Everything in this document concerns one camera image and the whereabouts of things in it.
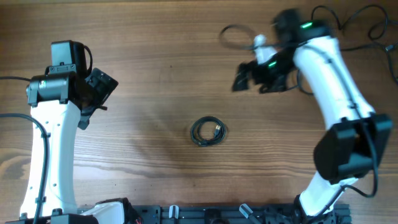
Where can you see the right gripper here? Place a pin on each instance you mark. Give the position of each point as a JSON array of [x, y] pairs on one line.
[[253, 76]]

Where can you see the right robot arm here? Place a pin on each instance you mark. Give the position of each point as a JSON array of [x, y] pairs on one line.
[[356, 136]]

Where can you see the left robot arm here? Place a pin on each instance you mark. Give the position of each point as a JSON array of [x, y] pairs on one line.
[[61, 101]]

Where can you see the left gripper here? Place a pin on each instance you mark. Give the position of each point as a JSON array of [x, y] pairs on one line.
[[105, 84]]

